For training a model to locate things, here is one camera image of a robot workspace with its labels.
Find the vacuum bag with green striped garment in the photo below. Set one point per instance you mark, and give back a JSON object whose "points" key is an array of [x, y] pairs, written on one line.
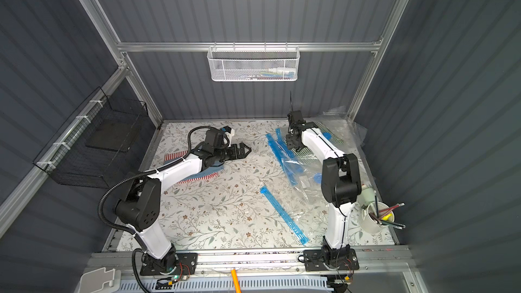
{"points": [[341, 130]]}

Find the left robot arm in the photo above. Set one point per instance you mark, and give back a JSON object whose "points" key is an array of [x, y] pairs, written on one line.
{"points": [[140, 205]]}

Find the vacuum bag with blue garment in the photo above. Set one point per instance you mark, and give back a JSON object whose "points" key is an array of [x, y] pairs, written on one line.
{"points": [[302, 169]]}

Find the black wire wall basket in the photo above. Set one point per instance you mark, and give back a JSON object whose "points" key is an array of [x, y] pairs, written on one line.
{"points": [[102, 145]]}

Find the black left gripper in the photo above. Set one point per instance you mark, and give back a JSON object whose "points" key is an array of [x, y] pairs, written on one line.
{"points": [[230, 152]]}

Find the white plastic holder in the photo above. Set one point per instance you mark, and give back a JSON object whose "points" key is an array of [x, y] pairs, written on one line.
{"points": [[100, 281]]}

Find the red white striped tank top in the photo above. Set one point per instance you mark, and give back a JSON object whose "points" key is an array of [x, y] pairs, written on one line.
{"points": [[181, 173]]}

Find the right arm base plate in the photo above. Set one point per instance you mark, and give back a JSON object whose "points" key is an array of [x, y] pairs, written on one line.
{"points": [[344, 259]]}

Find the clear blue-zip vacuum bag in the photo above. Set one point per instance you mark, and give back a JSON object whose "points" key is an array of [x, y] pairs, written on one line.
{"points": [[305, 221]]}

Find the orange pencil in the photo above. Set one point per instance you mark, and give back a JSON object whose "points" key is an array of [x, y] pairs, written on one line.
{"points": [[236, 283]]}

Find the white pen cup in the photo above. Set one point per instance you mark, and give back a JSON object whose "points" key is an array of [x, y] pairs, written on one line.
{"points": [[375, 217]]}

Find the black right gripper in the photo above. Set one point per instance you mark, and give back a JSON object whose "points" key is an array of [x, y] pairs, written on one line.
{"points": [[291, 140]]}

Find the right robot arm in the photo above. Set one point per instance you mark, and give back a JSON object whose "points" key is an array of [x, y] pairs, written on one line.
{"points": [[340, 184]]}

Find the white wire wall basket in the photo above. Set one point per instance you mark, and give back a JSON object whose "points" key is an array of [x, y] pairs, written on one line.
{"points": [[253, 66]]}

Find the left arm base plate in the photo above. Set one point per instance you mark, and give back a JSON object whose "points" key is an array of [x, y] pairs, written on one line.
{"points": [[172, 264]]}

